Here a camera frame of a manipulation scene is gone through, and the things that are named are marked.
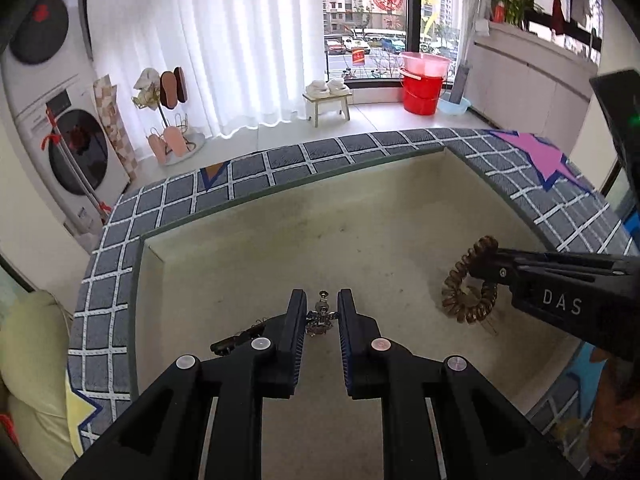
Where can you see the white tumble dryer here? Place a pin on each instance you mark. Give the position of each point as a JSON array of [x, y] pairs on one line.
[[40, 20]]

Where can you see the small white stool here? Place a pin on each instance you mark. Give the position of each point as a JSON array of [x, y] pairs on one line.
[[327, 102]]

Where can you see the cream sofa cushion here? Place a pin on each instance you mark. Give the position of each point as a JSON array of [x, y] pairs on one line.
[[35, 360]]

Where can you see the red hanging garment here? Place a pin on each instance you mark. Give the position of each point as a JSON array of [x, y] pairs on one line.
[[558, 10]]

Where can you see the brown slipper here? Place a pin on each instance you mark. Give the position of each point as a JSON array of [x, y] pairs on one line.
[[182, 84], [169, 90]]

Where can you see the silver charm brooch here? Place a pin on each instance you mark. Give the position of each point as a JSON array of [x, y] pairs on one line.
[[320, 317]]

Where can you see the white slipper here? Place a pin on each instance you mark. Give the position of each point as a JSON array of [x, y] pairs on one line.
[[317, 88], [339, 85]]

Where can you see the white washing machine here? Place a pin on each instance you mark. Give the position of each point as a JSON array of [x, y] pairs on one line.
[[75, 150]]

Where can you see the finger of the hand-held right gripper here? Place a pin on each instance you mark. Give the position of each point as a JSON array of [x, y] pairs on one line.
[[500, 267]]

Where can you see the pink slipper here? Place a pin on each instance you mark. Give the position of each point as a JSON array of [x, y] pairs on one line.
[[177, 141], [159, 147]]

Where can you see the green potted plant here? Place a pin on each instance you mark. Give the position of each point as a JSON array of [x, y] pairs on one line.
[[510, 0]]

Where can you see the black hair clip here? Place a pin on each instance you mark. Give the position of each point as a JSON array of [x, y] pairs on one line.
[[232, 342]]

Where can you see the white low cabinet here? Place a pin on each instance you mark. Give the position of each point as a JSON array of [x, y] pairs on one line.
[[520, 80]]

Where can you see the small red lantern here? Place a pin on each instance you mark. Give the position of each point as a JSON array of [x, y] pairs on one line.
[[358, 56]]

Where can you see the dark leaning board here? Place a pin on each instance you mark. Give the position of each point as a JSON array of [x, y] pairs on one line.
[[459, 85]]

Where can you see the white sheer curtain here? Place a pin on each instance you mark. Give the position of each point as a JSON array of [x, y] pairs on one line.
[[225, 45]]

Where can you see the beige lined jewelry tray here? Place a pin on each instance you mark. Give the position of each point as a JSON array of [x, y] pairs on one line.
[[325, 230]]

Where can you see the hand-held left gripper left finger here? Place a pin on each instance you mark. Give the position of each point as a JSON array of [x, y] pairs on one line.
[[301, 345]]

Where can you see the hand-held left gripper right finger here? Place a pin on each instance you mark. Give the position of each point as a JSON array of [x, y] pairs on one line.
[[342, 350]]

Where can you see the light blue basin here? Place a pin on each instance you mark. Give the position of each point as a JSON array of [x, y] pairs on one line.
[[455, 106]]

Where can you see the pink plastic basin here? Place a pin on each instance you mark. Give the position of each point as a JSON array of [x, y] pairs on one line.
[[425, 62]]

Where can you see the red plastic bucket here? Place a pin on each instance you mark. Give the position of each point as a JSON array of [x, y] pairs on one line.
[[420, 95]]

